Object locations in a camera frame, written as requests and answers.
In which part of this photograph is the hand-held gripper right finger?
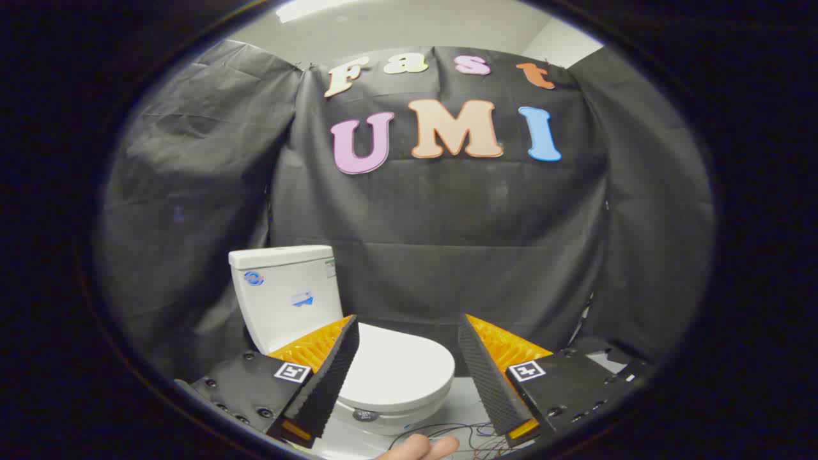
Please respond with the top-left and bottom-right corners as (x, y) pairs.
(458, 313), (635, 448)

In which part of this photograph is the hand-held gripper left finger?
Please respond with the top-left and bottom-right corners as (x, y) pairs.
(174, 314), (360, 449)

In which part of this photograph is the white toilet lid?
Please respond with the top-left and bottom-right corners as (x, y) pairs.
(337, 323), (456, 413)

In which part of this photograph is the white toilet seat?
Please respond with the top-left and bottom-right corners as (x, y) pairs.
(337, 390), (453, 424)

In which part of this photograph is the white toilet with tank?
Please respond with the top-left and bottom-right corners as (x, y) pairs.
(229, 245), (456, 437)

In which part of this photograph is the black box with label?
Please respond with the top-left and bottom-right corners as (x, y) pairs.
(604, 348), (654, 384)

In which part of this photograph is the black backdrop cloth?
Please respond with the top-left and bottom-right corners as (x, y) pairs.
(96, 40), (715, 384)

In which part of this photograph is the tangle of thin cables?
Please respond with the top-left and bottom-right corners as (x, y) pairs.
(389, 420), (512, 460)

